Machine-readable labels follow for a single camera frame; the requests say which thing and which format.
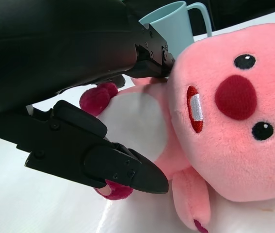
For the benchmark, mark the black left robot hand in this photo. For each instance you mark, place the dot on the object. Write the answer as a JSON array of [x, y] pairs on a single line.
[[54, 48]]

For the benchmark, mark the pink plush doll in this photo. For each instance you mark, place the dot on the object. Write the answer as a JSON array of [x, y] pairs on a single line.
[[236, 150]]

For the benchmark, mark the teal plastic mug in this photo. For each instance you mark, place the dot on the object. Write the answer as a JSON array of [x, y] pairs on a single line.
[[173, 29]]

